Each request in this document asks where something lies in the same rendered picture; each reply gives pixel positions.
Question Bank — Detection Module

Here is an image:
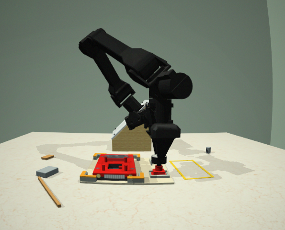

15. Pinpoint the orange wooden stick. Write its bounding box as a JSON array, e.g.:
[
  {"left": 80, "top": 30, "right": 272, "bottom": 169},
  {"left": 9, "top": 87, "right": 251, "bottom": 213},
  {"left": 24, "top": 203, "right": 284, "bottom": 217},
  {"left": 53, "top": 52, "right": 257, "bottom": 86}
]
[{"left": 38, "top": 176, "right": 61, "bottom": 208}]

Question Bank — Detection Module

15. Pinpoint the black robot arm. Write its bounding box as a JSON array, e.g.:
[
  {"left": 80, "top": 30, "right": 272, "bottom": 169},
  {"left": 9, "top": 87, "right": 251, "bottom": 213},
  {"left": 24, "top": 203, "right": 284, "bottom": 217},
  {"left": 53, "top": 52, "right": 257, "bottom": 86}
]
[{"left": 79, "top": 28, "right": 193, "bottom": 130}]

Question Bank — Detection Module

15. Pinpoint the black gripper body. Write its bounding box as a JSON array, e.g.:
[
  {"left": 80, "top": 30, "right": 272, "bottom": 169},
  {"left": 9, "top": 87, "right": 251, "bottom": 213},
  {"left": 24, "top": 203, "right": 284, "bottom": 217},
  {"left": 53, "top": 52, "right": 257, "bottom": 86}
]
[{"left": 144, "top": 99, "right": 181, "bottom": 138}]

